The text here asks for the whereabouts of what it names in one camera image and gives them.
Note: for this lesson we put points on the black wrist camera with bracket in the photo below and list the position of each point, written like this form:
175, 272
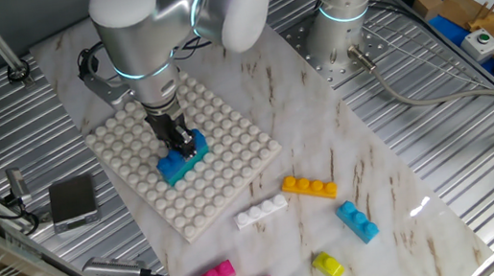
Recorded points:
99, 88

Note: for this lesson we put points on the white green-button box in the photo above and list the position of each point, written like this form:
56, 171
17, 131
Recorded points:
479, 47

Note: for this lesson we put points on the white studded baseplate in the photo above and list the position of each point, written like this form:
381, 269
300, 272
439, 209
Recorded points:
224, 184

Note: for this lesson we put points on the light blue three-stud block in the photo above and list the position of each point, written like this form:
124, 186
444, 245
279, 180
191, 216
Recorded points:
358, 224

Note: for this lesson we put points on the white four-stud block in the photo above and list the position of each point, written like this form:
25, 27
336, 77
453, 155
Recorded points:
260, 212

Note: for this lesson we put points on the teal four-stud block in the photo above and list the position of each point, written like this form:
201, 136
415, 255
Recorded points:
188, 166

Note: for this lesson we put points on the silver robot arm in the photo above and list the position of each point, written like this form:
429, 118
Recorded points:
141, 37

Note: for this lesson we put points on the orange-yellow four-stud block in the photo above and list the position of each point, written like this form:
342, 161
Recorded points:
309, 187

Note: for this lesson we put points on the small silver camera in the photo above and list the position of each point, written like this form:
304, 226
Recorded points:
17, 184

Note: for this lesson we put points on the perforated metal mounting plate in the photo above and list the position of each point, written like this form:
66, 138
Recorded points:
375, 50

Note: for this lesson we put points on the black camera clamp mount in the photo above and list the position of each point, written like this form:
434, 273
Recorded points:
28, 219

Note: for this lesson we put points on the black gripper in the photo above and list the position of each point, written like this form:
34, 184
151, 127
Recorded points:
166, 117

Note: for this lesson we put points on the blue four-stud block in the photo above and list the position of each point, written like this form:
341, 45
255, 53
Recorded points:
170, 163

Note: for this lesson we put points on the silver digital scale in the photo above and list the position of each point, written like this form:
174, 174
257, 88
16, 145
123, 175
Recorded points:
73, 201

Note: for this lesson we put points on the yellow two-stud block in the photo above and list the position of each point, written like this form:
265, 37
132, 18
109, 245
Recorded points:
329, 267

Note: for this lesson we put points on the small cardboard box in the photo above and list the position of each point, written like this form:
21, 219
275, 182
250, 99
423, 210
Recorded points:
427, 6

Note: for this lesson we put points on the white marble board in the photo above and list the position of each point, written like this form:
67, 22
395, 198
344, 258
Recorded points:
313, 124

